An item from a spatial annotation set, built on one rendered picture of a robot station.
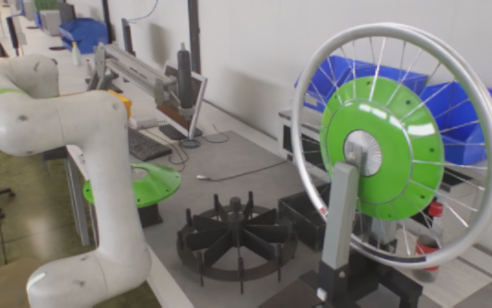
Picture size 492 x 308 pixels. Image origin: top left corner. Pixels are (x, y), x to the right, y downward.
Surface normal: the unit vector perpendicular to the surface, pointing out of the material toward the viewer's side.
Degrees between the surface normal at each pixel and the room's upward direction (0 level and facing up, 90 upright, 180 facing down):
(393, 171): 91
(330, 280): 90
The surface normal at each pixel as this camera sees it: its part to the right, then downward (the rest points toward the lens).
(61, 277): 0.14, -0.82
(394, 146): -0.71, 0.19
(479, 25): -0.85, 0.21
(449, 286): 0.00, -0.92
